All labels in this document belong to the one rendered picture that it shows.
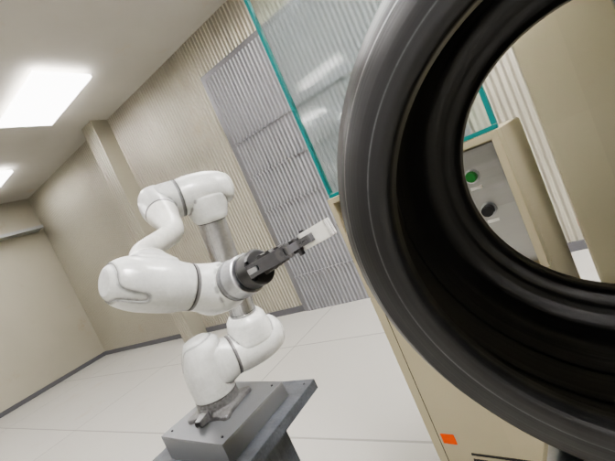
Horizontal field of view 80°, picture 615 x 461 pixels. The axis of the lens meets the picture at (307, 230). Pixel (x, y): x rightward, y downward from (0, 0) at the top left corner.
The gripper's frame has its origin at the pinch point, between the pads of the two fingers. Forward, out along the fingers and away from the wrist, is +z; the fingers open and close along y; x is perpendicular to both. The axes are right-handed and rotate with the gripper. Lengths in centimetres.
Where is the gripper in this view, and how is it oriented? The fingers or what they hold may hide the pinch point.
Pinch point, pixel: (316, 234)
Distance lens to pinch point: 61.9
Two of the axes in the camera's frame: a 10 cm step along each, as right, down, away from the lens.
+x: 5.0, 8.7, -0.1
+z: 6.5, -3.9, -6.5
